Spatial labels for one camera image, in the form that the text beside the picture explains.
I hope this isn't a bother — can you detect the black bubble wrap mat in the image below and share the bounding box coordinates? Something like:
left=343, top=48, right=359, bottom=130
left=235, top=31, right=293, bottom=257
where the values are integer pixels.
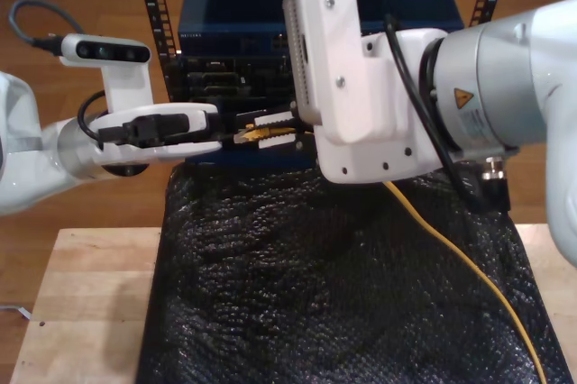
left=134, top=160, right=573, bottom=384

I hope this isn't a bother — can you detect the black rack server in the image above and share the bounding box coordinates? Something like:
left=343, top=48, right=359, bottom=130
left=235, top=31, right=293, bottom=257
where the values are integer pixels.
left=164, top=53, right=298, bottom=99

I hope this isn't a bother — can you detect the yellow network cable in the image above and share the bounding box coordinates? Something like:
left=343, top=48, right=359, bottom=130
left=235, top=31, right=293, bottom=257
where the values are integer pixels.
left=232, top=124, right=550, bottom=384

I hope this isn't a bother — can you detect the white flat ribbon cable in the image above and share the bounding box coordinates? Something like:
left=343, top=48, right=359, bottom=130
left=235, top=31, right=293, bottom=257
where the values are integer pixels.
left=0, top=303, right=33, bottom=320

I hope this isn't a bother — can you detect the grey camera cable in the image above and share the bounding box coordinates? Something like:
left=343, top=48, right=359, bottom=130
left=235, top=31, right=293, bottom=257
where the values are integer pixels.
left=8, top=0, right=87, bottom=54

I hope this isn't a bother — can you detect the blue base board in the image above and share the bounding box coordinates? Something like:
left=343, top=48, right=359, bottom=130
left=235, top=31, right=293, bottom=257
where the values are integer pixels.
left=184, top=148, right=324, bottom=169

